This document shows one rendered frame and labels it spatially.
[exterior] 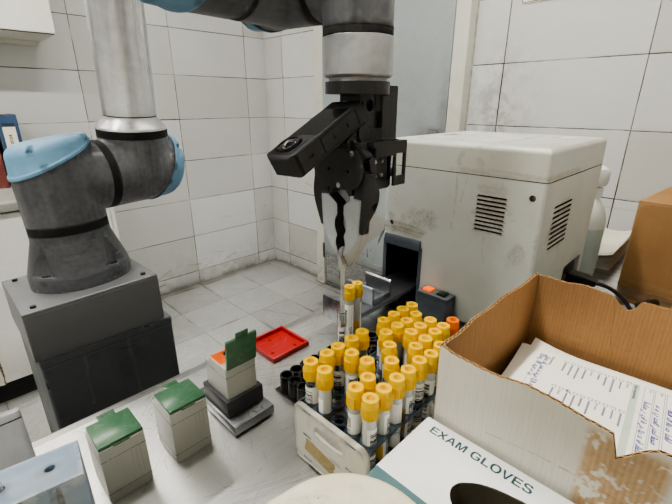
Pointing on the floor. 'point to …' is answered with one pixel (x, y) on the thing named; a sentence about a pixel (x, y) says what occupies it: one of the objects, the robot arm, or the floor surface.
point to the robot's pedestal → (104, 372)
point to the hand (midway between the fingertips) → (342, 257)
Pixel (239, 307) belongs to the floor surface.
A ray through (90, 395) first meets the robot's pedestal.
